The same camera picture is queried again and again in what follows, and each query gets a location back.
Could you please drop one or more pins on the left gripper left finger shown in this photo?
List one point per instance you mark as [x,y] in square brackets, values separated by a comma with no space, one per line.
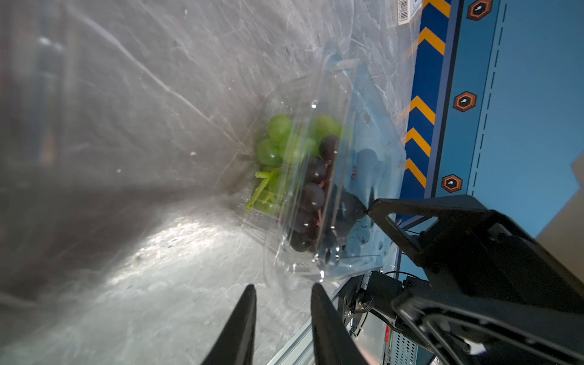
[236,343]

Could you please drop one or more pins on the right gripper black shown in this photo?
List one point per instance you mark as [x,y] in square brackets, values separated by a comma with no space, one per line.
[492,294]

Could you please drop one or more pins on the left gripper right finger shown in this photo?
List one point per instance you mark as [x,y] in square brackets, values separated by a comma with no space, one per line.
[331,342]

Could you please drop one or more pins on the small black grape bunch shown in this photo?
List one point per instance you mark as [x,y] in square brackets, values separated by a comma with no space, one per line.
[332,209]

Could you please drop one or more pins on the aluminium rail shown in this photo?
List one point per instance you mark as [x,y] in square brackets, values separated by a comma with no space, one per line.
[370,335]

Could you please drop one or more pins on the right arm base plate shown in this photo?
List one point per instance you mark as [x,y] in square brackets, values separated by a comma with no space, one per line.
[354,303]

